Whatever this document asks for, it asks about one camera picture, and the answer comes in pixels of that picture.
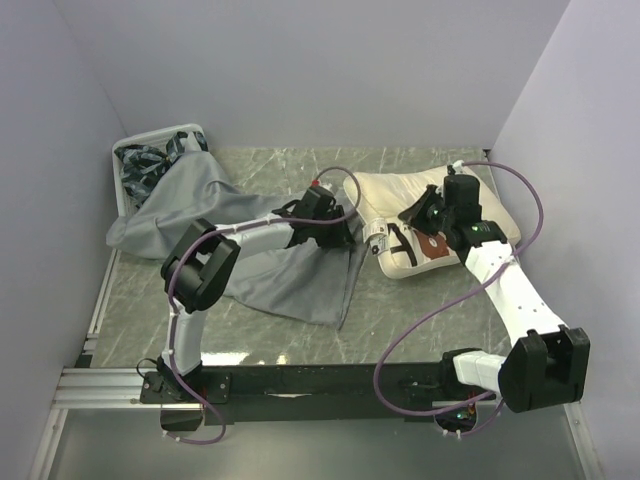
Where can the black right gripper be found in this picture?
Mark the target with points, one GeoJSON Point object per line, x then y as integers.
{"type": "Point", "coordinates": [415, 214]}

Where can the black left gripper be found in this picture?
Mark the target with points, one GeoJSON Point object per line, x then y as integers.
{"type": "Point", "coordinates": [340, 236]}

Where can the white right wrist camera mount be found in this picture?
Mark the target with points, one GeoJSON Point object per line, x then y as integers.
{"type": "Point", "coordinates": [458, 168]}

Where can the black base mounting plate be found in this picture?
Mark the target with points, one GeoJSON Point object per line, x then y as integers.
{"type": "Point", "coordinates": [246, 393]}

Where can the grey pillowcase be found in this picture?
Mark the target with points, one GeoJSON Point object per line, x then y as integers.
{"type": "Point", "coordinates": [304, 272]}

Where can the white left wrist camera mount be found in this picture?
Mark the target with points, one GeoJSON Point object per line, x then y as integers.
{"type": "Point", "coordinates": [325, 185]}

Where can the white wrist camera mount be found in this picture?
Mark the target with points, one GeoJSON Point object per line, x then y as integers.
{"type": "Point", "coordinates": [458, 168]}
{"type": "Point", "coordinates": [325, 185]}

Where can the white plastic basket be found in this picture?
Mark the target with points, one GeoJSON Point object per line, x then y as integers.
{"type": "Point", "coordinates": [124, 208]}

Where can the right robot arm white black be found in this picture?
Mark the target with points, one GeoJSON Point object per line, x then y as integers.
{"type": "Point", "coordinates": [547, 363]}

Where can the dark patterned cloth in basket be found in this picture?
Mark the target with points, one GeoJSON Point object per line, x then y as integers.
{"type": "Point", "coordinates": [141, 164]}

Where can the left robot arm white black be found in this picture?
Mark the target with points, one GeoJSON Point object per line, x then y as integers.
{"type": "Point", "coordinates": [198, 269]}

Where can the cream pillow with bear print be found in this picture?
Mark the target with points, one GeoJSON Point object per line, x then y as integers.
{"type": "Point", "coordinates": [381, 198]}

